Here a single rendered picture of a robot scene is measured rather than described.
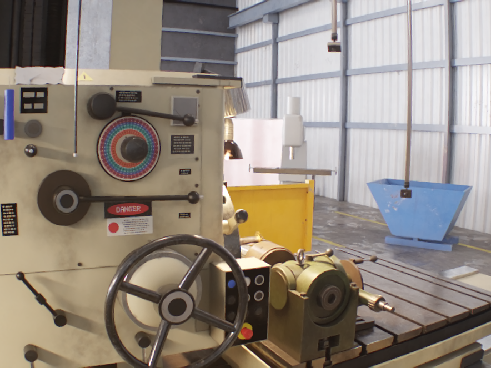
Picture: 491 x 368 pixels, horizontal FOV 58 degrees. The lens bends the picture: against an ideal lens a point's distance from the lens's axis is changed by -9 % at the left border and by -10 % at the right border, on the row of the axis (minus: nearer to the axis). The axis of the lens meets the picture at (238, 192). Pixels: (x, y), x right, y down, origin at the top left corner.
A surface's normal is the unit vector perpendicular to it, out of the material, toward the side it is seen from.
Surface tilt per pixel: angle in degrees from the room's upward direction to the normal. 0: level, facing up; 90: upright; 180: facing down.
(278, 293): 90
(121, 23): 90
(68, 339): 90
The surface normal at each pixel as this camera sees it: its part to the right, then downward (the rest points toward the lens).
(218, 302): -0.89, 0.04
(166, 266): 0.45, -0.38
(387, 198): -0.57, 0.10
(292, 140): -0.16, 0.13
